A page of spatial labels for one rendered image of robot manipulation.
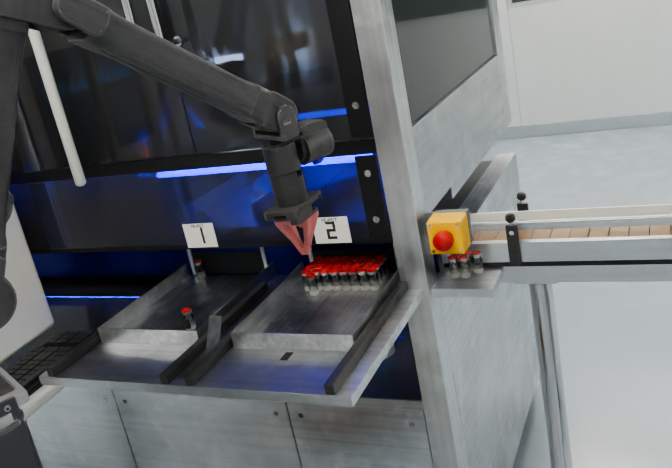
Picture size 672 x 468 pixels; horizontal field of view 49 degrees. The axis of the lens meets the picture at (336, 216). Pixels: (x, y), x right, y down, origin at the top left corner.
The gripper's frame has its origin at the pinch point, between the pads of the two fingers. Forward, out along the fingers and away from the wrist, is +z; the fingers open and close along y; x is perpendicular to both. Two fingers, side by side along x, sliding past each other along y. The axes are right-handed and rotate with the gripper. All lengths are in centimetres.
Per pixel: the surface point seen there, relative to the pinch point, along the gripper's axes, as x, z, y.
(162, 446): 75, 68, 24
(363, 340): -6.6, 18.9, 1.3
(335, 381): -6.9, 18.7, -12.2
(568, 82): 27, 77, 485
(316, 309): 10.6, 20.6, 16.3
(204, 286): 46, 20, 27
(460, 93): -11, -9, 73
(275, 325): 16.6, 20.3, 9.0
